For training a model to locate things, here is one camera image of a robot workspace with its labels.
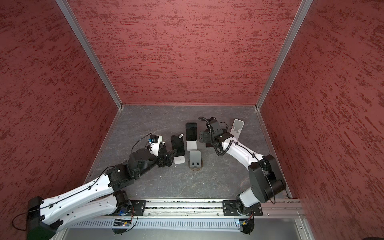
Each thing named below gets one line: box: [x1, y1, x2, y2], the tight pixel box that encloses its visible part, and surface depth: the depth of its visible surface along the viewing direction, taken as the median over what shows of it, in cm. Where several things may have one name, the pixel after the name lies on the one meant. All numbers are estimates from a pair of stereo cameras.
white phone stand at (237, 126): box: [230, 118, 245, 140], surface depth 99 cm
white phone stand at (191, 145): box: [186, 140, 197, 151], surface depth 99 cm
